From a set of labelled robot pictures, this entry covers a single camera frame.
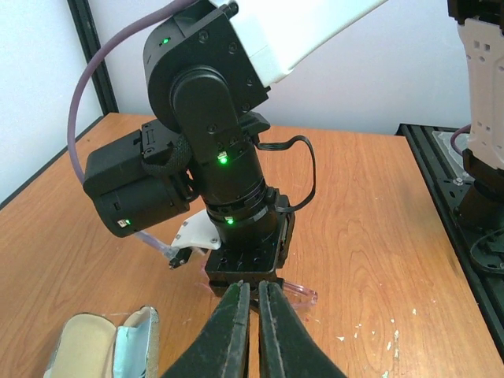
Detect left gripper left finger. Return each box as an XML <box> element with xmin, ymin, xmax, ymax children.
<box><xmin>163</xmin><ymin>281</ymin><xmax>250</xmax><ymax>378</ymax></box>

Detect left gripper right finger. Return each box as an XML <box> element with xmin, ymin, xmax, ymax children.
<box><xmin>259</xmin><ymin>281</ymin><xmax>345</xmax><ymax>377</ymax></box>

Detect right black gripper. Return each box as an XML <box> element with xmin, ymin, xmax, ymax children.
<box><xmin>205</xmin><ymin>196</ymin><xmax>295</xmax><ymax>297</ymax></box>

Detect pink transparent sunglasses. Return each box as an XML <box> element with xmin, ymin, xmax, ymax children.
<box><xmin>194</xmin><ymin>274</ymin><xmax>318</xmax><ymax>313</ymax></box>

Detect light blue cleaning cloth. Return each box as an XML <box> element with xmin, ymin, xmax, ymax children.
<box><xmin>113</xmin><ymin>320</ymin><xmax>150</xmax><ymax>378</ymax></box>

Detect plaid brown glasses case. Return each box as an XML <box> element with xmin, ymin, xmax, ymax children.
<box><xmin>44</xmin><ymin>306</ymin><xmax>160</xmax><ymax>377</ymax></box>

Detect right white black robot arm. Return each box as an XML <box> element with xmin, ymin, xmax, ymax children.
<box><xmin>75</xmin><ymin>1</ymin><xmax>379</xmax><ymax>295</ymax></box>

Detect clear plastic sheet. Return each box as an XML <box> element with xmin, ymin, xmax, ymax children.
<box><xmin>432</xmin><ymin>131</ymin><xmax>474</xmax><ymax>186</ymax></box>

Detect black aluminium mounting rail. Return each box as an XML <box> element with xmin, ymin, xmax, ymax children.
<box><xmin>397</xmin><ymin>124</ymin><xmax>503</xmax><ymax>352</ymax></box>

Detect black enclosure frame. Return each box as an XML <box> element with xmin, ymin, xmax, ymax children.
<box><xmin>0</xmin><ymin>0</ymin><xmax>121</xmax><ymax>212</ymax></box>

